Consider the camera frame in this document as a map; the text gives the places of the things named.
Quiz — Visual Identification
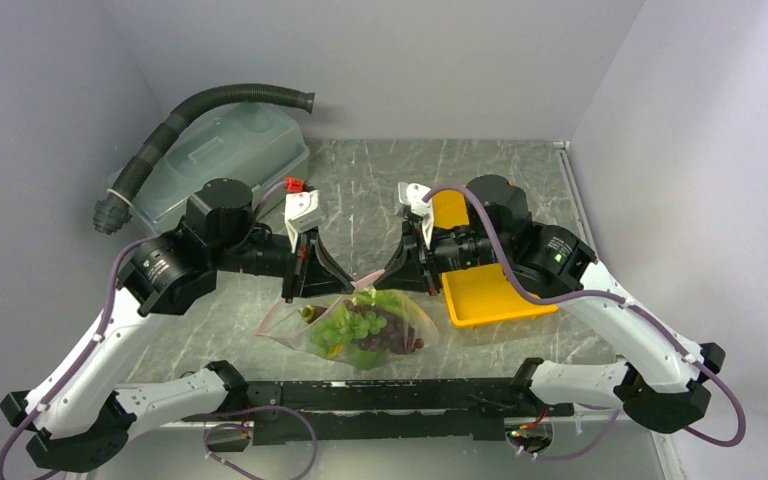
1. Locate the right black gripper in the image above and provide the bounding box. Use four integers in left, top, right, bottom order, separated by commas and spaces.
375, 218, 510, 294

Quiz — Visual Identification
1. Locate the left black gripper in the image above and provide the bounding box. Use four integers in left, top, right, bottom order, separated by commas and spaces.
210, 222, 353, 302

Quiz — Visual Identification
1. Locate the green grape bunch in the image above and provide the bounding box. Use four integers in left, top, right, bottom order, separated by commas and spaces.
310, 309, 388, 359

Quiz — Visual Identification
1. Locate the purple grape bunch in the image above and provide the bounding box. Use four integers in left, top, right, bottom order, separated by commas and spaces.
346, 304, 426, 355

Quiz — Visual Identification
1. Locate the clear pink zip top bag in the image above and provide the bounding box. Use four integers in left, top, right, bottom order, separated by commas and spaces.
255, 270, 440, 370

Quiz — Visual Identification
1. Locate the yellow plastic tray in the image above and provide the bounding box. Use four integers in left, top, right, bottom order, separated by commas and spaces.
432, 191, 558, 329

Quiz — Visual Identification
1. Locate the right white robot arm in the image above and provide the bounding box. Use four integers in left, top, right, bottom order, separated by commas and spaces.
375, 174, 725, 434

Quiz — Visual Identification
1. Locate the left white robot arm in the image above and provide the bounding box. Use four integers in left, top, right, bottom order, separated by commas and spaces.
0, 178, 353, 478

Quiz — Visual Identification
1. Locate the clear lidded storage box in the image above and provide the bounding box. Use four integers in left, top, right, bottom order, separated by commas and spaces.
131, 104, 310, 236

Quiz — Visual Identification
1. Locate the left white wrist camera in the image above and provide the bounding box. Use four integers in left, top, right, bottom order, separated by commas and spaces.
284, 177, 327, 253

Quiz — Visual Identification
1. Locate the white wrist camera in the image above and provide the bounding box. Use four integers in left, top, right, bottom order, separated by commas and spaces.
284, 177, 327, 253
396, 182, 435, 248

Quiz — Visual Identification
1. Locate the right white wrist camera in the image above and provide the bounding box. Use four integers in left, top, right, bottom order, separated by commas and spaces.
396, 182, 435, 248

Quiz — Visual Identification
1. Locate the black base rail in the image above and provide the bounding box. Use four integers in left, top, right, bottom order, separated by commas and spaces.
188, 378, 541, 446

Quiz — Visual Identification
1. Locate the black corrugated hose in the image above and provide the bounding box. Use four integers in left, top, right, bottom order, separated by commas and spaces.
92, 83, 316, 236

